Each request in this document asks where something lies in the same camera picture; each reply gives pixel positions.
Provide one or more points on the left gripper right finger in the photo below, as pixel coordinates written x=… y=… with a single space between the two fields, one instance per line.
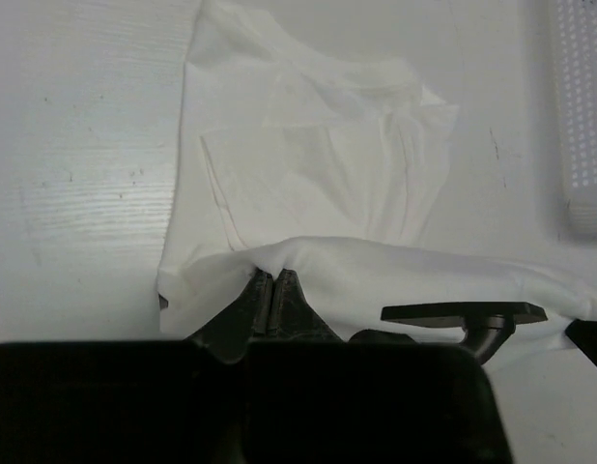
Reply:
x=291 y=317

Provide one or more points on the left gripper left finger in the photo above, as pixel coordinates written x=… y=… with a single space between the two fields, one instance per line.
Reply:
x=226 y=336

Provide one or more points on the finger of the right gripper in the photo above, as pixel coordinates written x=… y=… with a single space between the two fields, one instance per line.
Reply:
x=583 y=334
x=486 y=326

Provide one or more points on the plain white t shirt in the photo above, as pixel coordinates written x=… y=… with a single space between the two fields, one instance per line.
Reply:
x=291 y=159

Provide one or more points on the white plastic mesh basket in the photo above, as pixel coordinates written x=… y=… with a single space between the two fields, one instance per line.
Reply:
x=574 y=47

